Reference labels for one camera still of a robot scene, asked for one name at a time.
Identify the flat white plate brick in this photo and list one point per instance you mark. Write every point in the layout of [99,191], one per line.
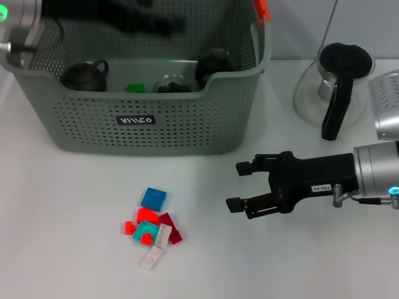
[152,258]

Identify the dark red toy brick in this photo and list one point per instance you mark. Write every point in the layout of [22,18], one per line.
[176,238]

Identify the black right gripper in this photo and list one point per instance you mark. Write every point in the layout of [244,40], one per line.
[311,180]

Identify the small green toy brick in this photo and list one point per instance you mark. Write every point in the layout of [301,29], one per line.
[136,88]

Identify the grey-green perforated storage basket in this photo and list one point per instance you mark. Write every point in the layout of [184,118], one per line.
[187,124]

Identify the glass teacup black base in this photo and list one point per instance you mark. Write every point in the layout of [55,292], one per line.
[213,65]
[173,84]

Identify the blue square toy brick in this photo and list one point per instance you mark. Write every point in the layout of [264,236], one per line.
[153,199]

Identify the red sloped toy brick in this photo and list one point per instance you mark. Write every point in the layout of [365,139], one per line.
[147,215]

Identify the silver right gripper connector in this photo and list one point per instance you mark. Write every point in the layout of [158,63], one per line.
[338,196]

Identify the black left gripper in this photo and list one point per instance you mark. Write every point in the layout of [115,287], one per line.
[87,12]

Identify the dark clay teapot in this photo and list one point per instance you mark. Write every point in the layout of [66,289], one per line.
[84,78]

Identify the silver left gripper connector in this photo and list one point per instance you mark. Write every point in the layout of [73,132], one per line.
[5,46]

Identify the white translucent toy brick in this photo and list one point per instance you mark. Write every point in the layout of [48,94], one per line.
[163,235]

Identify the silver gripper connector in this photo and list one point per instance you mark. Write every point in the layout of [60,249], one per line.
[5,46]
[338,196]

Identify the teal square toy brick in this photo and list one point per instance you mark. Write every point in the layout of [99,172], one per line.
[146,229]

